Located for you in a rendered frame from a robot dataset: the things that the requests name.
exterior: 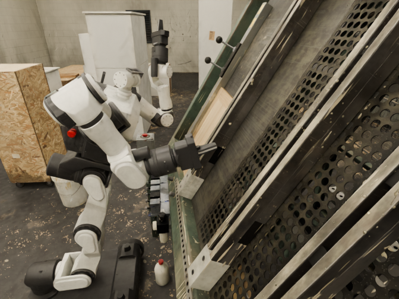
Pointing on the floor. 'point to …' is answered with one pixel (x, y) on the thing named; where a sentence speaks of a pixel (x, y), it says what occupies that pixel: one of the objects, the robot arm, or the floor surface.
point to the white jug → (161, 273)
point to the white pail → (70, 192)
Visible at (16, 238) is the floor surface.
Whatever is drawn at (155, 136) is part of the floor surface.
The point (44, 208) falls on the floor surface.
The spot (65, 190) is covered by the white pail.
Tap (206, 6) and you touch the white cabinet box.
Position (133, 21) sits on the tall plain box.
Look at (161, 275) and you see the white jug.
